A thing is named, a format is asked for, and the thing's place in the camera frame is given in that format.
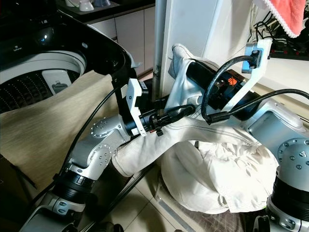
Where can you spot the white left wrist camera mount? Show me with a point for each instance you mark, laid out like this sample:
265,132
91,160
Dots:
133,101

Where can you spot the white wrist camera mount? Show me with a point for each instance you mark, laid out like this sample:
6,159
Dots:
246,89
133,101

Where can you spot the white tilted board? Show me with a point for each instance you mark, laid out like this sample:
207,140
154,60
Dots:
203,24

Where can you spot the black top-load washing machine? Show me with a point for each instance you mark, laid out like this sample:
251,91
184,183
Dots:
29,48

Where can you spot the grey kitchen cabinet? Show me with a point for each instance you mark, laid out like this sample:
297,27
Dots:
125,34

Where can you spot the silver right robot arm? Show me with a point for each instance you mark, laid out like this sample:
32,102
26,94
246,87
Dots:
280,125

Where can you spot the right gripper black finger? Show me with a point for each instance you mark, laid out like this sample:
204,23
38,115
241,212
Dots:
203,70

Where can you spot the white cup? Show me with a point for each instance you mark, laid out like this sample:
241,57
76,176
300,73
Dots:
86,5

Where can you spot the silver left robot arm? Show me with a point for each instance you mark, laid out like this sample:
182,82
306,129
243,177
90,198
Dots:
91,145

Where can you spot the beige woven cloth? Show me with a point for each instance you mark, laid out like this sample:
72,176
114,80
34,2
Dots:
48,125

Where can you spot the red towel white trim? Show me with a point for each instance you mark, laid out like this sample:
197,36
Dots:
285,12

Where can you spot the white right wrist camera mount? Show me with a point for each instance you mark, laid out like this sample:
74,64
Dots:
246,89

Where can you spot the white trousers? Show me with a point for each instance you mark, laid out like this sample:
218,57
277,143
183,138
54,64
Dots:
212,169

